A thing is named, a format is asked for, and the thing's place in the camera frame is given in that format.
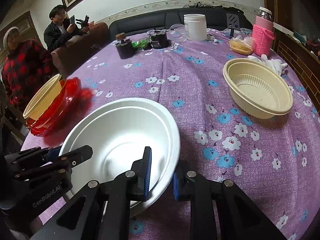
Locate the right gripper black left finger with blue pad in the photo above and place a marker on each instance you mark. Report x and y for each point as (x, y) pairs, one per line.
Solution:
(102, 210)

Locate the purple floral tablecloth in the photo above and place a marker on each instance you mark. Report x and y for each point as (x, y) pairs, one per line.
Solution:
(275, 161)

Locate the person in red plaid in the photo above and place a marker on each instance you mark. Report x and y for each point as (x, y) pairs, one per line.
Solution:
(27, 67)

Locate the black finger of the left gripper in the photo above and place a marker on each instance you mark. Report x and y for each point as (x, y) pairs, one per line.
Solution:
(74, 157)

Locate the green plastic wrapper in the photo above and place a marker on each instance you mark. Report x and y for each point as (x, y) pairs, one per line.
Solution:
(142, 44)

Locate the white plastic jar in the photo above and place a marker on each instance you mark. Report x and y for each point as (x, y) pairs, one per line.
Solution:
(196, 27)

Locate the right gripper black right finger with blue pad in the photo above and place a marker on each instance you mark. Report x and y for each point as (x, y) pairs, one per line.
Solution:
(220, 210)

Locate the red glass plate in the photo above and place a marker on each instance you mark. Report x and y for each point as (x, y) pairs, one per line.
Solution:
(70, 90)

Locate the clear glass cup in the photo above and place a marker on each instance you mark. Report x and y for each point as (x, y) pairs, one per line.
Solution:
(177, 33)

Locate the black round tea tin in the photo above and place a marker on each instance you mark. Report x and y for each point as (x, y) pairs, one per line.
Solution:
(158, 39)

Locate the brown armchair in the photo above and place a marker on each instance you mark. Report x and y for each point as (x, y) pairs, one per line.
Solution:
(79, 49)

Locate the small beige plastic bowl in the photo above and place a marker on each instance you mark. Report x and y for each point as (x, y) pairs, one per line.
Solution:
(43, 98)

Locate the white foam bowl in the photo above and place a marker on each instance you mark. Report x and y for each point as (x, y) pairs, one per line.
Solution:
(118, 132)

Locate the black pot with cork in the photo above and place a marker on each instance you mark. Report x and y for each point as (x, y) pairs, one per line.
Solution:
(124, 46)

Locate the black phone stand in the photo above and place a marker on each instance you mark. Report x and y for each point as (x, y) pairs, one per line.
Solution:
(233, 23)

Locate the beige ribbed plastic bowl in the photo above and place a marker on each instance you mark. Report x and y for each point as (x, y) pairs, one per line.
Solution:
(256, 89)

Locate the black leather sofa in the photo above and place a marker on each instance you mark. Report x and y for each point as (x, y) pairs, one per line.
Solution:
(164, 19)

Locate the white cotton glove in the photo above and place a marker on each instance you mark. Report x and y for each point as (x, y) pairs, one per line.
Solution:
(274, 64)

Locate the seated man in black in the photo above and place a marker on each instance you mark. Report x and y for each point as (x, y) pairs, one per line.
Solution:
(61, 29)

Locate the bagged yellow food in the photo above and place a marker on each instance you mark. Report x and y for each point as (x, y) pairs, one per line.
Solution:
(241, 45)

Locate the wooden brick-pattern cabinet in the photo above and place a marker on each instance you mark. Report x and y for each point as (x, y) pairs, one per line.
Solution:
(303, 63)

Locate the pink sleeved thermos bottle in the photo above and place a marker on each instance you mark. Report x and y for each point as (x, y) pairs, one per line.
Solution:
(262, 33)

